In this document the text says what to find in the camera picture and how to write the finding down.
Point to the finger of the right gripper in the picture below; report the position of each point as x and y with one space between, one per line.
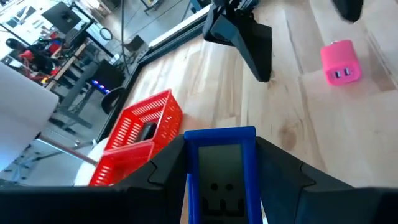
348 9
248 46

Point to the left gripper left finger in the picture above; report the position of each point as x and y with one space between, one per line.
164 186

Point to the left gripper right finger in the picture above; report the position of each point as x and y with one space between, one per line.
286 193

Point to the pink charger with paper sticker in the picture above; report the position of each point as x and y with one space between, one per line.
339 59

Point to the black rectangular box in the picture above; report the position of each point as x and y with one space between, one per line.
147 132

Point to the dark blue digital timer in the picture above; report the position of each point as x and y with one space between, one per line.
222 137

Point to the red plastic mesh basket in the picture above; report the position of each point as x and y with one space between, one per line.
168 112
124 165

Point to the black round stool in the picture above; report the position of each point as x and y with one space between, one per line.
109 102

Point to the grey blue metal table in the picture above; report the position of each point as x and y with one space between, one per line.
77 90

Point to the black computer monitor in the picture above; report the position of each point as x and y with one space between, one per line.
62 17

